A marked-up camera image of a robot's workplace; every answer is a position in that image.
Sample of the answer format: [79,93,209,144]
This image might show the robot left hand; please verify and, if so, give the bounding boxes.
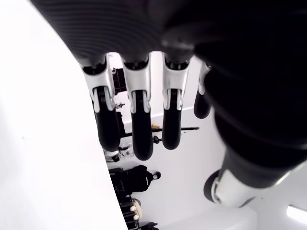
[28,0,307,209]

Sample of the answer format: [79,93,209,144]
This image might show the beige plush toy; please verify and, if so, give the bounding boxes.
[129,198,142,221]

